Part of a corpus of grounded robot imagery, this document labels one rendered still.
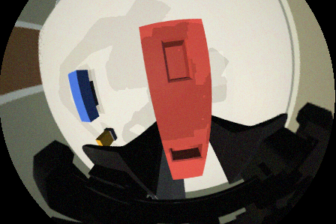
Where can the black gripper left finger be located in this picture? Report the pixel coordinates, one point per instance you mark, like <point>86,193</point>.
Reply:
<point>140,158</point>

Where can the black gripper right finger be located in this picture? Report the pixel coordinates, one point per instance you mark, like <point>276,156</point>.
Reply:
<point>235,144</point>

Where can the yellow block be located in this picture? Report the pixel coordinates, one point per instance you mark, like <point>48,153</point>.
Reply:
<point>104,139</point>

